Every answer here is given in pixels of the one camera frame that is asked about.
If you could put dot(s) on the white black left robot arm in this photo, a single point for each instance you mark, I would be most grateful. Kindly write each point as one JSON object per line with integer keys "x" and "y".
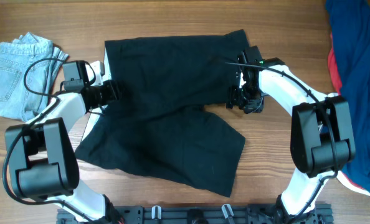
{"x": 40, "y": 166}

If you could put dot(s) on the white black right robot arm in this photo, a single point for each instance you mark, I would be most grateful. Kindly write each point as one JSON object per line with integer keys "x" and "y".
{"x": 321, "y": 141}

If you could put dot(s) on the black shorts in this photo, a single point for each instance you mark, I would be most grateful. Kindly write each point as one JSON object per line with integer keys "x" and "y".
{"x": 159, "y": 127}

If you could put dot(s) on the folded light blue jeans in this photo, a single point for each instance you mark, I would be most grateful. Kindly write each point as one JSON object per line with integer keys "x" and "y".
{"x": 27, "y": 63}

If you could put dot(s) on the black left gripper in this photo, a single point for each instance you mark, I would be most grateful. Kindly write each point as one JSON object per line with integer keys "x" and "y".
{"x": 111, "y": 91}

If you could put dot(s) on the blue garment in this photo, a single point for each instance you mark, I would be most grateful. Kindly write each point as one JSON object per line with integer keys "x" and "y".
{"x": 350, "y": 35}

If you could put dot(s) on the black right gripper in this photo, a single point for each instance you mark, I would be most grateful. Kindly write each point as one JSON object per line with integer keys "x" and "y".
{"x": 239, "y": 98}

